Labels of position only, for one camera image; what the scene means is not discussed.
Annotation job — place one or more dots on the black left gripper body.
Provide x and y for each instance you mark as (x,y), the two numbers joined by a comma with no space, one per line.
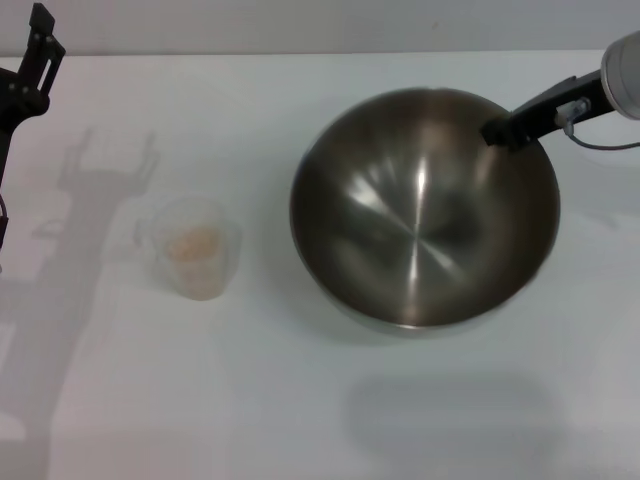
(15,105)

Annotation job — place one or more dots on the clear plastic measuring cup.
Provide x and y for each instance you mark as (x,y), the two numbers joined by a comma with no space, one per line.
(200,210)

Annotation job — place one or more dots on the stainless steel mixing bowl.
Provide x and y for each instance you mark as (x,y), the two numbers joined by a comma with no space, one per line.
(425,215)

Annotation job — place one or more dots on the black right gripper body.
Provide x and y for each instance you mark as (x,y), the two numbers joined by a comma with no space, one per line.
(560,105)

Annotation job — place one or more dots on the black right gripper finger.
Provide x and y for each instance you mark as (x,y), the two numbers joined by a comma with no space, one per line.
(507,132)

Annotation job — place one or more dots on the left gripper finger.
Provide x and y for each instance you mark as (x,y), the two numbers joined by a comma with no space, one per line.
(42,65)

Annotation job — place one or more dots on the uncooked rice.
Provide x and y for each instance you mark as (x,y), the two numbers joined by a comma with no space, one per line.
(192,245)

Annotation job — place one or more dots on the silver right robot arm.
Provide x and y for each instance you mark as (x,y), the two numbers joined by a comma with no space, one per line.
(625,75)

